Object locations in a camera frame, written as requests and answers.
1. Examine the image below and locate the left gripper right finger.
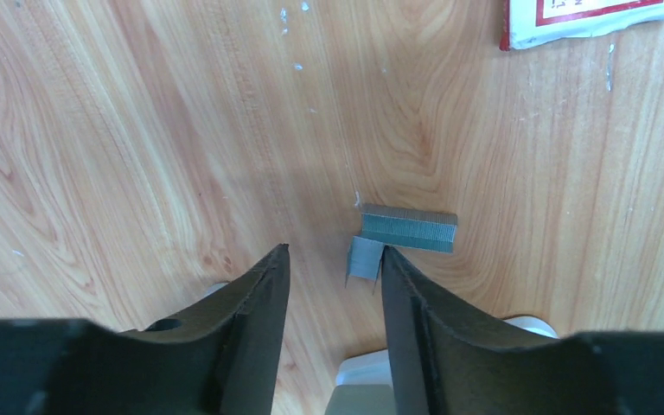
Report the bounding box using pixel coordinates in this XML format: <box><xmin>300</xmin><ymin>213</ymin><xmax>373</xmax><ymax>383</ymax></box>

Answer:
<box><xmin>381</xmin><ymin>247</ymin><xmax>664</xmax><ymax>414</ymax></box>

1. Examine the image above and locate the red white staple box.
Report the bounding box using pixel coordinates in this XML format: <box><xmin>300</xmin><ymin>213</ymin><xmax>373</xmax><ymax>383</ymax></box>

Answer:
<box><xmin>500</xmin><ymin>0</ymin><xmax>664</xmax><ymax>51</ymax></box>

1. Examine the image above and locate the long grey staple strip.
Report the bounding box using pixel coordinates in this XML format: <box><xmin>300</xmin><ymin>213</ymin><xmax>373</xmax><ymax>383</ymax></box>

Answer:
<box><xmin>361</xmin><ymin>203</ymin><xmax>457</xmax><ymax>254</ymax></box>

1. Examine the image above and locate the short grey staple strip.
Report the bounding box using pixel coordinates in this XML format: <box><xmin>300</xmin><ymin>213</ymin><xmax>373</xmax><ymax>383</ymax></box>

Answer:
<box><xmin>346</xmin><ymin>236</ymin><xmax>385</xmax><ymax>281</ymax></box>

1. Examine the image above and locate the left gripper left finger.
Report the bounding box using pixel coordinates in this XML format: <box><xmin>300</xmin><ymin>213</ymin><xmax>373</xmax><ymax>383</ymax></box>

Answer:
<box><xmin>0</xmin><ymin>244</ymin><xmax>291</xmax><ymax>414</ymax></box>

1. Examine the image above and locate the grey-green stapler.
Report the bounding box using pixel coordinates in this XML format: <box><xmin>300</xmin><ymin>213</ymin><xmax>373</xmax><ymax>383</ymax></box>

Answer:
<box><xmin>202</xmin><ymin>280</ymin><xmax>559</xmax><ymax>415</ymax></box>

